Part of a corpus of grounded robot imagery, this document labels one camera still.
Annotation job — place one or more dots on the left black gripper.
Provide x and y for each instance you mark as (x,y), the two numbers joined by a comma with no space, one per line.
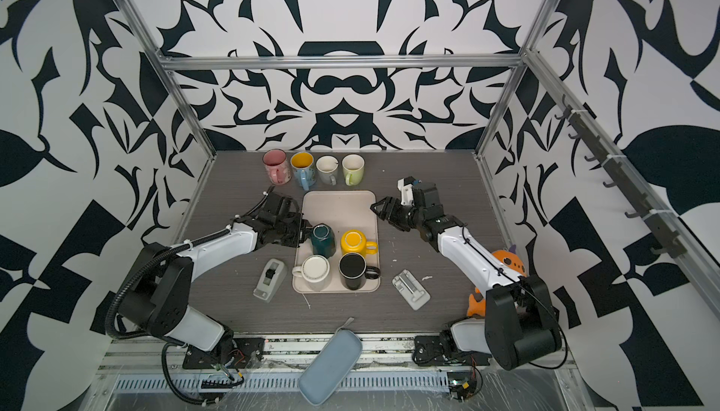
(298,216)

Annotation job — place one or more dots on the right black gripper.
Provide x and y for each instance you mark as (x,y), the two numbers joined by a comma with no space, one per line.
(391,205)

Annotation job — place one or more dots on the dark green mug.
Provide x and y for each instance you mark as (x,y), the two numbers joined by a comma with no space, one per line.
(322,238)

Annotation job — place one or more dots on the pink ceramic mug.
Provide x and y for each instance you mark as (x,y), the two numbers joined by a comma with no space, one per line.
(277,166)

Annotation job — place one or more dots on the light blue butterfly mug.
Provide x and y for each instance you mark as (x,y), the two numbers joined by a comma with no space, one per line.
(303,165)

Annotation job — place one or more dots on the grey ceramic mug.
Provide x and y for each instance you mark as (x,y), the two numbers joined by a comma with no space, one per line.
(328,170)

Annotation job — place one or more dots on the yellow mug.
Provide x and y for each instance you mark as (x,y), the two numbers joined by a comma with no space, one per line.
(355,242)

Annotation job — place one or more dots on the black mug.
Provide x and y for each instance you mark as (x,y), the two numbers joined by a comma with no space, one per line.
(355,271)

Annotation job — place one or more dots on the light green mug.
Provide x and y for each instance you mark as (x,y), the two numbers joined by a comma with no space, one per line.
(353,166)

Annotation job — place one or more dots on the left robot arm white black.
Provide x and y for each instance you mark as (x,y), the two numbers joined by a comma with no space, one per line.
(153,300)

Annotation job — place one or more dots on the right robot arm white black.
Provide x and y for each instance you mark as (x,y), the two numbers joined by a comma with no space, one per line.
(520,325)

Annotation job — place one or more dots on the white cream mug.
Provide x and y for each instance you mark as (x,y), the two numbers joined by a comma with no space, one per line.
(313,275)

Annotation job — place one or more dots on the beige serving tray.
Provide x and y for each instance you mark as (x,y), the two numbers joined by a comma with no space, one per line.
(342,211)

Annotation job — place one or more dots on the orange shark plush toy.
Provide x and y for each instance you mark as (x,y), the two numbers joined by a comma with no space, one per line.
(476,301)

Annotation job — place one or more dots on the blue-grey pencil case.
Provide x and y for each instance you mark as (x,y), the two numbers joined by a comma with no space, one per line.
(329,366)

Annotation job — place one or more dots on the green circuit board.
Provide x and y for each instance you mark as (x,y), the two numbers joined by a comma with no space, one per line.
(462,386)

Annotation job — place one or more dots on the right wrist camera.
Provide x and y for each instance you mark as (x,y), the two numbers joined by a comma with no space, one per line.
(410,191)

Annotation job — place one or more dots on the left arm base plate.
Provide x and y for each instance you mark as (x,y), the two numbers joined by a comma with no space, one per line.
(231,351)

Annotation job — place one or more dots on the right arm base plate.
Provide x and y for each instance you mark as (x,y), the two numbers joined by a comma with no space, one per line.
(441,350)

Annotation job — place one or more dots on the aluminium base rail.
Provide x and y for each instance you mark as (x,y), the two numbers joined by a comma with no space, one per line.
(296,352)

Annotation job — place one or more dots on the white cable duct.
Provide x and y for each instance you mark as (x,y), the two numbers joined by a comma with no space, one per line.
(287,382)

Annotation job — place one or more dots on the wall hook rack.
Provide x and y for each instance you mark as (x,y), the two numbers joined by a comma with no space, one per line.
(624,177)

